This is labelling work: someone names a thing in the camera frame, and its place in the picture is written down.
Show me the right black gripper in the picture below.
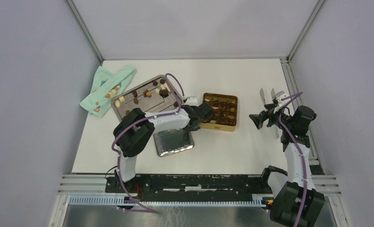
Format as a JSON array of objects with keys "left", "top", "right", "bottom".
[{"left": 249, "top": 103, "right": 294, "bottom": 131}]

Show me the gold chocolate box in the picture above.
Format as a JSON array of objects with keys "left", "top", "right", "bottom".
[{"left": 200, "top": 93, "right": 238, "bottom": 132}]

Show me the small square steel tray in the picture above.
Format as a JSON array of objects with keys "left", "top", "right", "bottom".
[{"left": 153, "top": 129, "right": 195, "bottom": 157}]

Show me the steel tray with rack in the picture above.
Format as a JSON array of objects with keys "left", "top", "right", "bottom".
[{"left": 111, "top": 75, "right": 183, "bottom": 121}]

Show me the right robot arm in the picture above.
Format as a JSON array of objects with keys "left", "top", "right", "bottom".
[{"left": 249, "top": 104, "right": 325, "bottom": 227}]

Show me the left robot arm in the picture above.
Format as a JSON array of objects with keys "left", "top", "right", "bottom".
[{"left": 112, "top": 103, "right": 214, "bottom": 193}]

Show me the green printed cloth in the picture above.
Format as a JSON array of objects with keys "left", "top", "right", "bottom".
[{"left": 79, "top": 65, "right": 137, "bottom": 118}]

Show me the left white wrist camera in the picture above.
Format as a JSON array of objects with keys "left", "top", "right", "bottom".
[{"left": 183, "top": 96, "right": 198, "bottom": 106}]

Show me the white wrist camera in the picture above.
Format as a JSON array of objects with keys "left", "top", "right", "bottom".
[
  {"left": 273, "top": 91, "right": 288, "bottom": 114},
  {"left": 183, "top": 96, "right": 198, "bottom": 106}
]

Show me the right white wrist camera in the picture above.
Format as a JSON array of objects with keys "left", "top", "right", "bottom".
[{"left": 273, "top": 91, "right": 288, "bottom": 114}]

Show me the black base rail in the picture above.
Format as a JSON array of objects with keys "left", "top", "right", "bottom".
[{"left": 105, "top": 174, "right": 275, "bottom": 202}]

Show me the white slotted cable duct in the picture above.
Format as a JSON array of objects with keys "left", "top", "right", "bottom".
[{"left": 68, "top": 194, "right": 263, "bottom": 208}]

